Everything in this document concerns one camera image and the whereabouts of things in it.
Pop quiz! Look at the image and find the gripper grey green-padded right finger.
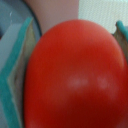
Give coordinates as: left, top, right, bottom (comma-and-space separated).
113, 20, 128, 54

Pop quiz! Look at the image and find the gripper grey green-padded left finger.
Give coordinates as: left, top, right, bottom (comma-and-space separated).
0, 18, 36, 128

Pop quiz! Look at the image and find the small grey pot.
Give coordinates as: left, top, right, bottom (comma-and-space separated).
0, 0, 41, 40

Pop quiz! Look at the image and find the red toy tomato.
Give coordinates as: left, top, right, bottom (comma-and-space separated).
24, 20, 128, 128

